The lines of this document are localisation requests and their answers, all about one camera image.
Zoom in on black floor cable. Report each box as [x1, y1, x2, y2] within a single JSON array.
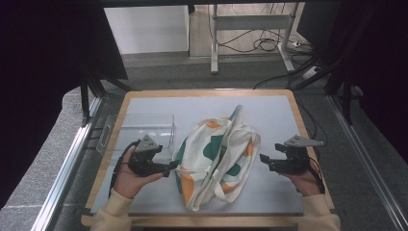
[[296, 95, 329, 149]]

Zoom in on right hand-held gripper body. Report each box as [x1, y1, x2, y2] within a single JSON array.
[[268, 135, 325, 176]]

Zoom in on white power strip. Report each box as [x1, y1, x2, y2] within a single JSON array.
[[302, 65, 322, 80]]

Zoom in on person's right hand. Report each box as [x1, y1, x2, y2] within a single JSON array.
[[278, 167, 323, 197]]

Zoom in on white cabinet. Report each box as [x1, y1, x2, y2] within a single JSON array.
[[103, 5, 191, 55]]

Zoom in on person's left hand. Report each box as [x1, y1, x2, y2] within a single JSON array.
[[113, 145, 166, 200]]

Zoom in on tangle of black cables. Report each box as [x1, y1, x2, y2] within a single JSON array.
[[217, 28, 317, 55]]

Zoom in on black curtain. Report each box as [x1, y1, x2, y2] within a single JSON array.
[[0, 0, 129, 210], [296, 0, 408, 163]]

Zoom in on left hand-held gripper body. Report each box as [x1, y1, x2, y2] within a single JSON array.
[[128, 134, 164, 178]]

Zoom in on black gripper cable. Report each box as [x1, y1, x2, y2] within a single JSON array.
[[109, 139, 140, 197], [307, 155, 326, 194]]

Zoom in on white metal desk frame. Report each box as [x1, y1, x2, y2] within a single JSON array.
[[210, 2, 301, 75]]

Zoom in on clear plastic container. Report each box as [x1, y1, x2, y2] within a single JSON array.
[[95, 113, 177, 162]]

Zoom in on white patterned tote bag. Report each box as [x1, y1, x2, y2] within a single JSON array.
[[172, 104, 262, 213]]

